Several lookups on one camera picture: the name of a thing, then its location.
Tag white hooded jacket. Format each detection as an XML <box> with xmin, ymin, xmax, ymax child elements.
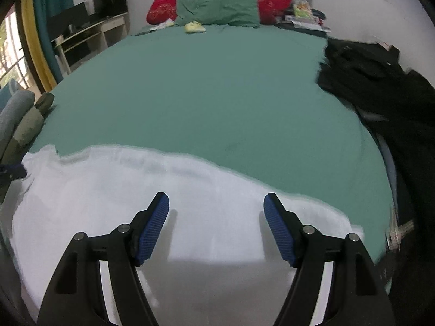
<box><xmin>1</xmin><ymin>145</ymin><xmax>363</xmax><ymax>325</ymax></box>

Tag black clothes pile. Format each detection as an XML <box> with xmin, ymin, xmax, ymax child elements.
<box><xmin>317</xmin><ymin>38</ymin><xmax>434</xmax><ymax>223</ymax></box>

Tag olive folded garment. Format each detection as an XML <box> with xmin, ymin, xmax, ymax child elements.
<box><xmin>1</xmin><ymin>93</ymin><xmax>55</xmax><ymax>164</ymax></box>

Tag grey folded sweater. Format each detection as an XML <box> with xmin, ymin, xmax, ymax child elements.
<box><xmin>0</xmin><ymin>90</ymin><xmax>35</xmax><ymax>157</ymax></box>

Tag keys on bed edge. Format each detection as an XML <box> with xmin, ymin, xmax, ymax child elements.
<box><xmin>386</xmin><ymin>207</ymin><xmax>414</xmax><ymax>252</ymax></box>

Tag white computer desk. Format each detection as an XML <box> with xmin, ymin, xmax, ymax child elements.
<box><xmin>52</xmin><ymin>12</ymin><xmax>130</xmax><ymax>77</ymax></box>

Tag black monitor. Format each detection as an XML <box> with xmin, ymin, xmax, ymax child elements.
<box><xmin>46</xmin><ymin>2</ymin><xmax>89</xmax><ymax>40</ymax></box>

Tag yellow curtain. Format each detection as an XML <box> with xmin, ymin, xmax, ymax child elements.
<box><xmin>21</xmin><ymin>0</ymin><xmax>57</xmax><ymax>92</ymax></box>

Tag teal curtain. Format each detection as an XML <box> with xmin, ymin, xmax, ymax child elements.
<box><xmin>32</xmin><ymin>0</ymin><xmax>74</xmax><ymax>83</ymax></box>

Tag black computer tower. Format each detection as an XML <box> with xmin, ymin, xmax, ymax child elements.
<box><xmin>92</xmin><ymin>0</ymin><xmax>128</xmax><ymax>20</ymax></box>

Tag white paper on bed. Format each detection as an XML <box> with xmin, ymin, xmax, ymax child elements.
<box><xmin>149</xmin><ymin>18</ymin><xmax>175</xmax><ymax>32</ymax></box>

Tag green bed sheet mattress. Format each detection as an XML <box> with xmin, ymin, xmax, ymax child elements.
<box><xmin>32</xmin><ymin>26</ymin><xmax>392</xmax><ymax>258</ymax></box>

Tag red quilt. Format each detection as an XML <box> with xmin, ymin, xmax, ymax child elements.
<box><xmin>146</xmin><ymin>0</ymin><xmax>292</xmax><ymax>25</ymax></box>

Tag yellow small cloth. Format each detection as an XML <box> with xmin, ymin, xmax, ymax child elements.
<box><xmin>184</xmin><ymin>21</ymin><xmax>206</xmax><ymax>34</ymax></box>

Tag green pillow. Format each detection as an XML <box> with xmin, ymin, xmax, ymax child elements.
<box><xmin>175</xmin><ymin>0</ymin><xmax>260</xmax><ymax>28</ymax></box>

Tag pile of books and snacks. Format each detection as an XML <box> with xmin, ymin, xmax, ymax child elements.
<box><xmin>275</xmin><ymin>0</ymin><xmax>331</xmax><ymax>37</ymax></box>

